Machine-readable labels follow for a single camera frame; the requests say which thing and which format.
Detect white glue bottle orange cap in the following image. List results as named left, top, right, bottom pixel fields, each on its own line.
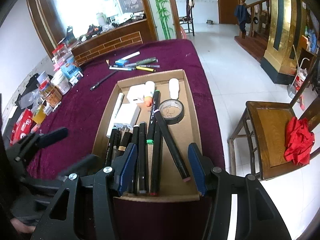
left=143, top=80, right=156, bottom=107

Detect white cube charger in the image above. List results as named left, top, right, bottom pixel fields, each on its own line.
left=126, top=85, right=147, bottom=105

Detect dark wooden chair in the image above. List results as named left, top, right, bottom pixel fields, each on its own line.
left=179, top=0, right=195, bottom=37

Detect blue printed box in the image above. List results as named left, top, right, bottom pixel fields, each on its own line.
left=61, top=56, right=84, bottom=85

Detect black marker green cap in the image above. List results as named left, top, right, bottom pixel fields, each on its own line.
left=146, top=90, right=161, bottom=145

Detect black gold lipstick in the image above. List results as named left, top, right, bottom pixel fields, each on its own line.
left=117, top=131, right=133, bottom=158

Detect white stick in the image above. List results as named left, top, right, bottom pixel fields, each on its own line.
left=121, top=51, right=140, bottom=60

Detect wooden door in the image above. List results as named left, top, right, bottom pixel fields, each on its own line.
left=215, top=0, right=240, bottom=25

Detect black marker pink caps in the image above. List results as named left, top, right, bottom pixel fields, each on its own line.
left=154, top=109, right=192, bottom=182

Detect black marker teal cap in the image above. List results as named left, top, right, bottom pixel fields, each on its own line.
left=105, top=127, right=118, bottom=167

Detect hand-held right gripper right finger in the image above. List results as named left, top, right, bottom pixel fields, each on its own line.
left=187, top=142, right=292, bottom=240

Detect orange jar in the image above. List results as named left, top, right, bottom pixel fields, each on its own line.
left=44, top=85, right=63, bottom=108

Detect shallow cardboard box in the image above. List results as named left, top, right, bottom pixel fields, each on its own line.
left=91, top=69, right=203, bottom=203

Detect golden pillar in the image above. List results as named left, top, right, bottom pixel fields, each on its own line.
left=260, top=0, right=308, bottom=85

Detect black tape roll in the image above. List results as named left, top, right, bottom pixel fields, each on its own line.
left=158, top=99, right=185, bottom=125

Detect person's left hand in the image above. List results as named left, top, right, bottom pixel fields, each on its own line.
left=11, top=219, right=35, bottom=233

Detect red cloth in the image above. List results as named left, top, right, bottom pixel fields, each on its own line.
left=284, top=117, right=315, bottom=165

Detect white printed marker pen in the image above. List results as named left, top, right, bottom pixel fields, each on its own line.
left=106, top=92, right=125, bottom=138

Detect black marker red cap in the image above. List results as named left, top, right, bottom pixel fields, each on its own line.
left=149, top=121, right=163, bottom=197

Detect slim black pen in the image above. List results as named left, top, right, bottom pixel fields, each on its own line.
left=90, top=70, right=118, bottom=91

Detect red lid clear jar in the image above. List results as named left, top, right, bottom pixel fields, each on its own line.
left=52, top=44, right=73, bottom=60

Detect red packet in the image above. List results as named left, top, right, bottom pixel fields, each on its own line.
left=10, top=109, right=34, bottom=147

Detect white bucket red label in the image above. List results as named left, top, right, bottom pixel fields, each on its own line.
left=294, top=67, right=309, bottom=93

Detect green pen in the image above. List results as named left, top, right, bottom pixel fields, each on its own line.
left=135, top=57, right=158, bottom=65

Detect red white lid jar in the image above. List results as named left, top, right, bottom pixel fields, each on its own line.
left=37, top=71, right=52, bottom=90

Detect bamboo wall decal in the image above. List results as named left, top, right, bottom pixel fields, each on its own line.
left=147, top=0, right=174, bottom=40

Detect long black marker grey cap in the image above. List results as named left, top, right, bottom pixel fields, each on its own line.
left=138, top=121, right=150, bottom=196

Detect grey pen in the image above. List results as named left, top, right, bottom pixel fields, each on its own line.
left=125, top=63, right=160, bottom=68

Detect wooden stair railing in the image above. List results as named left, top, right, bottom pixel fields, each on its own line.
left=246, top=0, right=272, bottom=39

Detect black clip pen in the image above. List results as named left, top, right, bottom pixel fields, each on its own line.
left=111, top=130, right=123, bottom=165

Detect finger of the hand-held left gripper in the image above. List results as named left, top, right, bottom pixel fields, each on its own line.
left=56, top=155, right=103, bottom=180
left=25, top=127, right=69, bottom=150

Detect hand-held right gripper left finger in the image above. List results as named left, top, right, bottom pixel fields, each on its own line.
left=30, top=143, right=138, bottom=240

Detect white power adapter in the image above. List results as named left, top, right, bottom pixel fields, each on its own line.
left=114, top=104, right=140, bottom=133

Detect black cloth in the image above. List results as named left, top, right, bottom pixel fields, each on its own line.
left=15, top=74, right=40, bottom=105

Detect wooden counter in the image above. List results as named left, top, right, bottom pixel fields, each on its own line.
left=71, top=17, right=148, bottom=65

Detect yellow tape roll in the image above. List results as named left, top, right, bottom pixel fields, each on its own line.
left=32, top=104, right=47, bottom=124

